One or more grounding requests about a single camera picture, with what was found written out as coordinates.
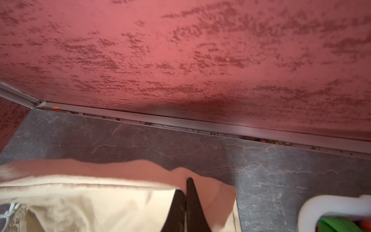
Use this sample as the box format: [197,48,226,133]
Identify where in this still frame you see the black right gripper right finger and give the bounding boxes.
[186,178,211,232]

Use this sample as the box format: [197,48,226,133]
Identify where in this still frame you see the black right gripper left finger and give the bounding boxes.
[161,190,186,232]

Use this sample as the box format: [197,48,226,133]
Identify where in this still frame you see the beige shorts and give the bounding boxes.
[1,159,242,232]

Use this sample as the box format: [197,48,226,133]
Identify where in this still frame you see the colourful shorts in basket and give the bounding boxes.
[316,217,371,232]

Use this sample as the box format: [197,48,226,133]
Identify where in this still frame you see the white plastic laundry basket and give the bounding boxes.
[297,195,371,232]

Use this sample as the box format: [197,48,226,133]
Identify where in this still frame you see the aluminium corner post left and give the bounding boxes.
[1,83,41,109]

